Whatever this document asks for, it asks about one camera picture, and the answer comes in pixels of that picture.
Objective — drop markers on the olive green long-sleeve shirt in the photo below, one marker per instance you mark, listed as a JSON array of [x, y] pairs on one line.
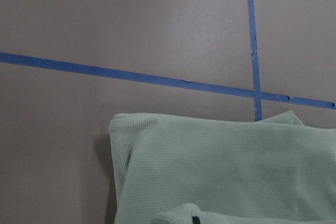
[[276, 169]]

